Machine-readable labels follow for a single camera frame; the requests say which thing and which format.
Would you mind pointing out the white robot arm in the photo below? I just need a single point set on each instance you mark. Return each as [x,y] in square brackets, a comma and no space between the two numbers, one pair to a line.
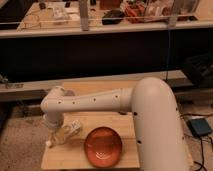
[157,121]

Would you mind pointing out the black foot pedal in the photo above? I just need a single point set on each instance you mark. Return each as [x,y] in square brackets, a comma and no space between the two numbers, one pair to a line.
[199,127]

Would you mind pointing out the black box right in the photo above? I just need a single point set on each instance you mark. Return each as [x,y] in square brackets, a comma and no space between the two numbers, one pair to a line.
[199,70]

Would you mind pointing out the translucent plastic cup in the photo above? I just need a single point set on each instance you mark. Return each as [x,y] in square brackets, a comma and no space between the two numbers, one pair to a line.
[69,93]

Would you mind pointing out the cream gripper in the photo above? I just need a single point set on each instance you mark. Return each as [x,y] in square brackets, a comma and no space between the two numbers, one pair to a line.
[73,128]

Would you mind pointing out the orange plate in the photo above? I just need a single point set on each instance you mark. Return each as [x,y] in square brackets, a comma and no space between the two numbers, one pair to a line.
[103,147]

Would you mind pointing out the black bag on bench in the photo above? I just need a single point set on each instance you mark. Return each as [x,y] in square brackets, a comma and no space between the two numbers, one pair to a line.
[112,17]

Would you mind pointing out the orange tool on bench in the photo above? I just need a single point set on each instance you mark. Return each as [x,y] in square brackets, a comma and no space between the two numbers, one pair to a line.
[135,13]

